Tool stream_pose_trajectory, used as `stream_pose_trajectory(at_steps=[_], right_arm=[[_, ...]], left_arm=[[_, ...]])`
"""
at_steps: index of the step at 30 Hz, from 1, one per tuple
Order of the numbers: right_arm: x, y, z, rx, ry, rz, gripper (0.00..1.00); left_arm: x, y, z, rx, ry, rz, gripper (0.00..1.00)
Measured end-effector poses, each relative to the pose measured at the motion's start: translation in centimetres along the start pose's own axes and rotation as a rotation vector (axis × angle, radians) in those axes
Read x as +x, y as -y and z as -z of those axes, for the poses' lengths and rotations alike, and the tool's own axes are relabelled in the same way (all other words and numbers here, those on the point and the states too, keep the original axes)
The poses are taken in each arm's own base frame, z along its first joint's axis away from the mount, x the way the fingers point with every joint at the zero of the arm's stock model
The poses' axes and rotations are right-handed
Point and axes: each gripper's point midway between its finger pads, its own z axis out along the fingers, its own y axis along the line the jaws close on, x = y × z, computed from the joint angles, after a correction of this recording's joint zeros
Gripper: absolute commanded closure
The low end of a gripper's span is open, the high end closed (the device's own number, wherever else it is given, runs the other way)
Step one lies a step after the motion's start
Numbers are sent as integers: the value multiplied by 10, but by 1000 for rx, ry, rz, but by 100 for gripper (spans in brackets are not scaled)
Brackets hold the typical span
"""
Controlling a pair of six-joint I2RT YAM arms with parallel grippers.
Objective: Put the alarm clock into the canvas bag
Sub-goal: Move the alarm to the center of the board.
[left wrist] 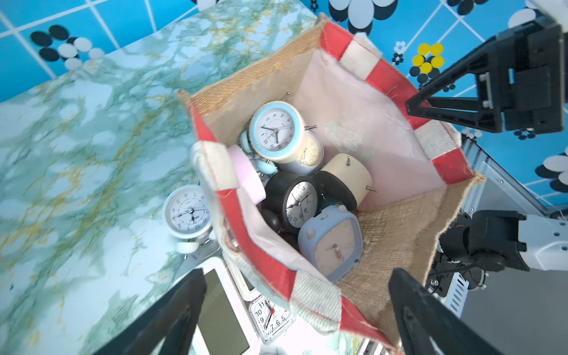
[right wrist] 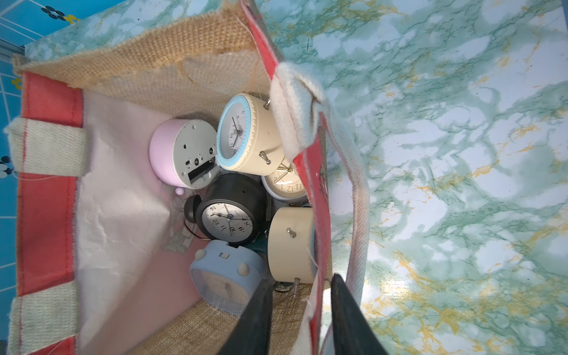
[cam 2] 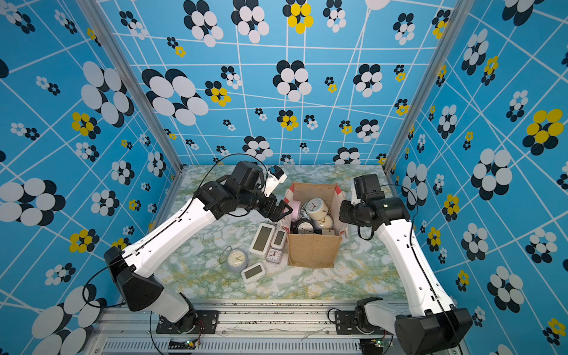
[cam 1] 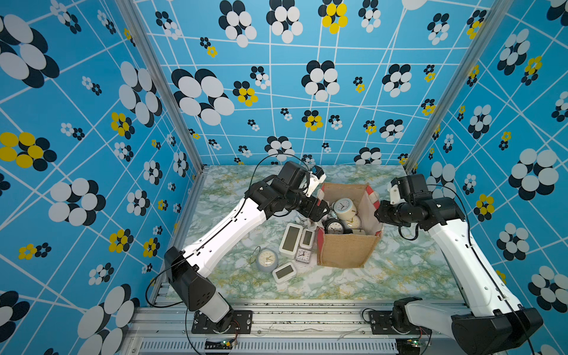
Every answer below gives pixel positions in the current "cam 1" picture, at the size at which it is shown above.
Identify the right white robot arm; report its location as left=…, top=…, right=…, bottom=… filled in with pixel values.
left=374, top=175, right=544, bottom=354

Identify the blue twin-bell alarm clock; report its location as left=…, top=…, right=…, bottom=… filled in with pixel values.
left=333, top=198, right=357, bottom=220

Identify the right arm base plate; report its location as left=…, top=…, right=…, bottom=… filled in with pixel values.
left=365, top=310, right=430, bottom=337

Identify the grey round clock wire handle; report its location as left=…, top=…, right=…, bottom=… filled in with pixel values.
left=248, top=246, right=279, bottom=273

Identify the green circuit board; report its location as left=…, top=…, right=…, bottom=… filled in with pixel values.
left=396, top=339, right=421, bottom=355
left=204, top=338, right=237, bottom=351

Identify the black round alarm clock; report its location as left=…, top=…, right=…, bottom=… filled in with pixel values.
left=323, top=218, right=346, bottom=235

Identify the small white digital clock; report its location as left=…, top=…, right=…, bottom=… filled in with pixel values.
left=299, top=229, right=316, bottom=250

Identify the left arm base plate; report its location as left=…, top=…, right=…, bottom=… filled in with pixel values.
left=191, top=310, right=253, bottom=335

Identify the right green circuit board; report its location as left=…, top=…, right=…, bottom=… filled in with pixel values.
left=396, top=339, right=421, bottom=355

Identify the large white digital clock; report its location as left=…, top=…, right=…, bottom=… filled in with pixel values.
left=278, top=223, right=303, bottom=257

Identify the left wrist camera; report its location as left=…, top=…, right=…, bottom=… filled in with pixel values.
left=306, top=166, right=326, bottom=198

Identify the small clear square clock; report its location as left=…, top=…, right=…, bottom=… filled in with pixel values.
left=295, top=248, right=312, bottom=264

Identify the lowest white digital clock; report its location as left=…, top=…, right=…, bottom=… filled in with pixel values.
left=272, top=262, right=297, bottom=284

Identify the grey round beige-face clock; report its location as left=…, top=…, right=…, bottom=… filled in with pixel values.
left=345, top=215, right=362, bottom=229

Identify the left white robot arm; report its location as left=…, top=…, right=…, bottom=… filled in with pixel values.
left=165, top=161, right=329, bottom=331

